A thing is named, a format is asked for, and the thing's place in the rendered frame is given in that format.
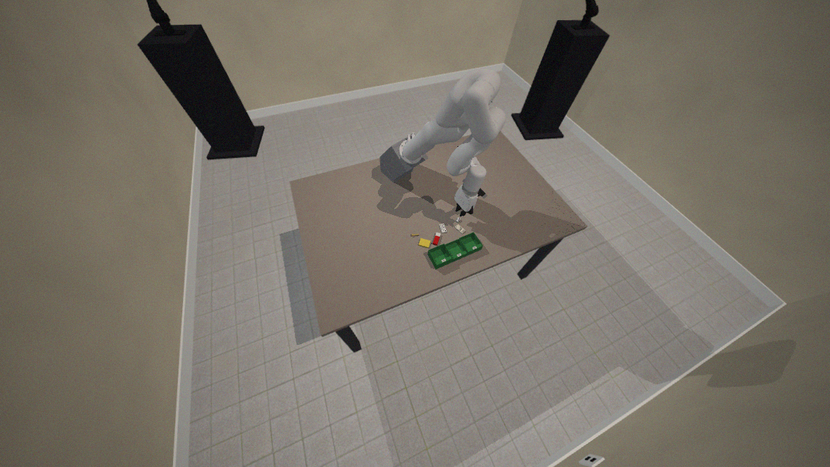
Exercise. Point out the green rack of bins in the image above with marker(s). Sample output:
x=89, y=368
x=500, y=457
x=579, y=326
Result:
x=455, y=250

